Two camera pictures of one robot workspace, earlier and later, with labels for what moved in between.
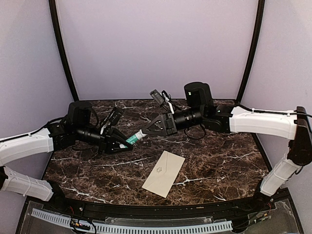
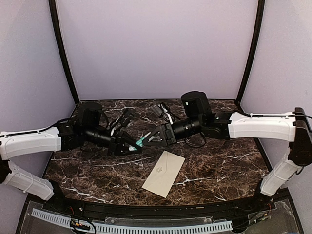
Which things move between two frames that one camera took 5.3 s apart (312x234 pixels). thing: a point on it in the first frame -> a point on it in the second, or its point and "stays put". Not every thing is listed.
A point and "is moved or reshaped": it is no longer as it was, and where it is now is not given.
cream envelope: x=163 y=175 stays put
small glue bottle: x=132 y=140 is moved or reshaped
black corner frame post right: x=251 y=56 stays put
